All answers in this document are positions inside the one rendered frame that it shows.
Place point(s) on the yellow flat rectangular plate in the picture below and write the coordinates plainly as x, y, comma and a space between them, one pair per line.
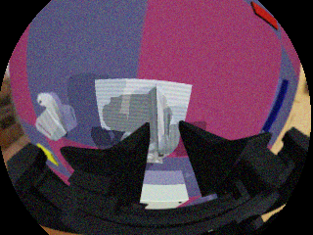
49, 155

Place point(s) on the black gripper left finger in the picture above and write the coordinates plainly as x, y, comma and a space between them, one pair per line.
124, 162

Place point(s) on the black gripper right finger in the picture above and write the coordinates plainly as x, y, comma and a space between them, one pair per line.
213, 157

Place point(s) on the red flat bar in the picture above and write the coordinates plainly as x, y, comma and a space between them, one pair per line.
258, 11

